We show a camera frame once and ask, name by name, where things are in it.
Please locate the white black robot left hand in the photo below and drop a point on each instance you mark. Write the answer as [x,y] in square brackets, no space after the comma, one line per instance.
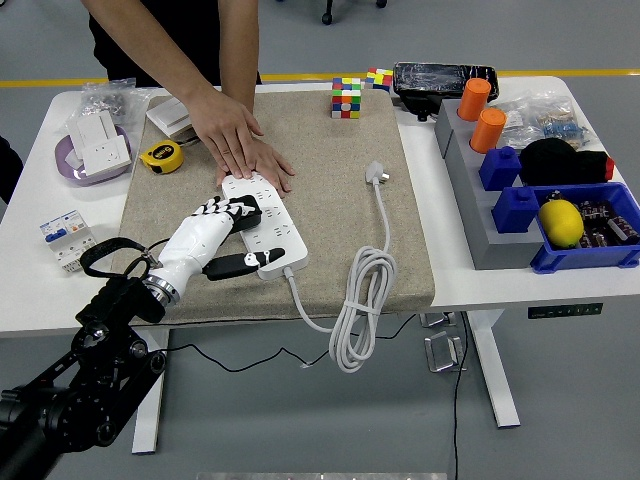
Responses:
[192,245]

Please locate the person's left hand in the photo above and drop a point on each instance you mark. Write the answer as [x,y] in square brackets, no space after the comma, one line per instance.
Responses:
[275,167]

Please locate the person's right hand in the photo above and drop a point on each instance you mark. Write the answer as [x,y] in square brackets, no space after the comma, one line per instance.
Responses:
[225,130]

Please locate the person's left forearm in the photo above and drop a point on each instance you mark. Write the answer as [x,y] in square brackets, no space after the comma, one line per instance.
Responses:
[240,50]

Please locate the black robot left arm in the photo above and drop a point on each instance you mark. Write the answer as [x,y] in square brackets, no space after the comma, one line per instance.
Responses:
[100,360]

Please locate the person's right forearm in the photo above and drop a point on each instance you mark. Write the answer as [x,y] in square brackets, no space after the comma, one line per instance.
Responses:
[145,40]

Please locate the yellow tape measure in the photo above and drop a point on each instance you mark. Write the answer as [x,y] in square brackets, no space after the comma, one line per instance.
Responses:
[160,156]

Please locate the grey-brown fabric mat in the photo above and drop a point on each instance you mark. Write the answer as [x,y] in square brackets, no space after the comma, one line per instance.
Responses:
[320,225]

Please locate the large colourful puzzle cube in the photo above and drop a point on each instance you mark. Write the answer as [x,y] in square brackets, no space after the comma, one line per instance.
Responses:
[346,100]

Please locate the person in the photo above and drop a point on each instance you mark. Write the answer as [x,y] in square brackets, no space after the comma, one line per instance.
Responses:
[200,30]

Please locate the clear bag metal screws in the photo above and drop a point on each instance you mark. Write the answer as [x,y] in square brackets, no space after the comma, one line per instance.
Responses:
[107,100]

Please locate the white blue circuit breaker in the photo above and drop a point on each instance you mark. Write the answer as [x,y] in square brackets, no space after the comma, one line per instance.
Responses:
[60,240]

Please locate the small colourful puzzle cube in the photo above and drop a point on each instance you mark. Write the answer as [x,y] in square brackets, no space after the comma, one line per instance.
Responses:
[378,79]

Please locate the purple plate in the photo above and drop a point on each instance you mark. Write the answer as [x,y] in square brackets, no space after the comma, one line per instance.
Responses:
[70,172]

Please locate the black chair base castor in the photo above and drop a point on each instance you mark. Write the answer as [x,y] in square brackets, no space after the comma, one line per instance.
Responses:
[326,19]

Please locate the small black device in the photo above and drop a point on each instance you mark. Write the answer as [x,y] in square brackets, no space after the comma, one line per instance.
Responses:
[420,107]

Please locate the black plastic-wrapped box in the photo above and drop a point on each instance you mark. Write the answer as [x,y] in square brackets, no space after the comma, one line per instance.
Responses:
[430,80]

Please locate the white table leg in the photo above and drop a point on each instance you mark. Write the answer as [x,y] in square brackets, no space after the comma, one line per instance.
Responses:
[492,370]
[150,420]

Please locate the grey stepped block base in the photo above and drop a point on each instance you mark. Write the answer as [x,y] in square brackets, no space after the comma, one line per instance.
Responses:
[470,200]

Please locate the dark rounded object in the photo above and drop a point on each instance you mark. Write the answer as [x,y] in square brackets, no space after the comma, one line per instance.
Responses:
[9,170]

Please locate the orange plastic cylinder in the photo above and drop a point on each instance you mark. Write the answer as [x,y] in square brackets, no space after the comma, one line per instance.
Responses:
[473,100]
[487,131]

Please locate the small blue studded block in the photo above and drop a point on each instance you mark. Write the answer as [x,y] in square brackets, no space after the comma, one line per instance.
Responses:
[499,170]

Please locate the large blue studded block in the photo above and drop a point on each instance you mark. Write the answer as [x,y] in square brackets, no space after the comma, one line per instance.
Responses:
[515,212]

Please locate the clear bag white parts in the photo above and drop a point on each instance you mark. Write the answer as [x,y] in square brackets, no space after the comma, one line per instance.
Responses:
[520,122]

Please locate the black fabric bundle red end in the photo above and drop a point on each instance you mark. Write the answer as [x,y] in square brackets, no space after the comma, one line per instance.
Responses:
[555,162]

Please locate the clear bag blue parts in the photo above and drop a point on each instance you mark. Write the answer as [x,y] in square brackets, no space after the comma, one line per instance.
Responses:
[562,125]

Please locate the yellow lemon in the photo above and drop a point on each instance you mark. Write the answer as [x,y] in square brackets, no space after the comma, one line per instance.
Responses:
[560,224]

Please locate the blue plastic bin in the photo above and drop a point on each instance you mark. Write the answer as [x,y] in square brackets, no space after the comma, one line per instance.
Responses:
[580,260]

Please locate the black table control panel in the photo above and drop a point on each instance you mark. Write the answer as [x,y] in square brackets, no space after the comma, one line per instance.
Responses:
[565,310]

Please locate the dark capacitors pile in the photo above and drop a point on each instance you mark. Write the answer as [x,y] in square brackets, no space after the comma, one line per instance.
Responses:
[607,222]

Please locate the beige wall switch panel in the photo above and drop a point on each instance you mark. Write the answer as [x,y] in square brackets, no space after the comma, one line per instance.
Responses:
[182,131]

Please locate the white wall switch panel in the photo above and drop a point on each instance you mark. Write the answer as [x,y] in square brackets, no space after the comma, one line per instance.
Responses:
[167,111]

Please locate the white wall socket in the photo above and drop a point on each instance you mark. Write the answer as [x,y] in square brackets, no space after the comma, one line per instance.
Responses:
[105,156]

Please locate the white blank switch plate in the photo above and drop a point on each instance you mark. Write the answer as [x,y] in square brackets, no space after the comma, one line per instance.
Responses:
[90,127]

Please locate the small silver metal bracket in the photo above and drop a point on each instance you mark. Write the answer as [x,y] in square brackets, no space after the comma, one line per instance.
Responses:
[437,320]

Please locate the large silver metal bracket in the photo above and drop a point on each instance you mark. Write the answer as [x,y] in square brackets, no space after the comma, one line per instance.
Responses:
[442,352]

